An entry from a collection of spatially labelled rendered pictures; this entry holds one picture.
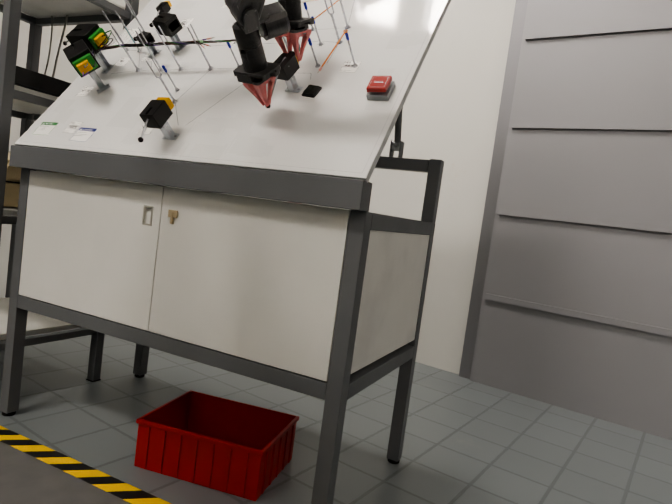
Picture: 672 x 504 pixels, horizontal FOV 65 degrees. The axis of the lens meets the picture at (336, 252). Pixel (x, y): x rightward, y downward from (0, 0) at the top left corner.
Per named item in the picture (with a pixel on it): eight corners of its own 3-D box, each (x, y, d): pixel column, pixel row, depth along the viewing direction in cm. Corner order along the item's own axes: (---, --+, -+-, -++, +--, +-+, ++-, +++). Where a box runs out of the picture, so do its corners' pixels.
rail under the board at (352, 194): (359, 210, 113) (363, 180, 112) (8, 165, 162) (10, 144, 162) (369, 212, 118) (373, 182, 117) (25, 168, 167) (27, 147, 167)
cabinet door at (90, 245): (146, 331, 144) (162, 186, 141) (17, 294, 167) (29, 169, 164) (152, 330, 145) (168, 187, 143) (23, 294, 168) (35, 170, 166)
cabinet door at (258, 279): (325, 382, 120) (348, 210, 117) (146, 331, 143) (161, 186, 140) (329, 380, 122) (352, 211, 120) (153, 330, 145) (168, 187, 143)
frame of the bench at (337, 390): (319, 556, 122) (366, 211, 116) (-2, 414, 171) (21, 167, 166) (400, 461, 176) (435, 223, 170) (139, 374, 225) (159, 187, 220)
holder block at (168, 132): (146, 160, 139) (125, 131, 131) (170, 128, 145) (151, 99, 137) (159, 161, 137) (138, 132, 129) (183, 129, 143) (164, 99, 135)
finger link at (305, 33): (292, 56, 141) (289, 18, 136) (314, 59, 138) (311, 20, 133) (276, 62, 136) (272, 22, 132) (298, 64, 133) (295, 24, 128)
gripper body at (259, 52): (251, 66, 132) (242, 37, 127) (282, 71, 127) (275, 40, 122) (234, 78, 128) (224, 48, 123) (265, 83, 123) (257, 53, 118)
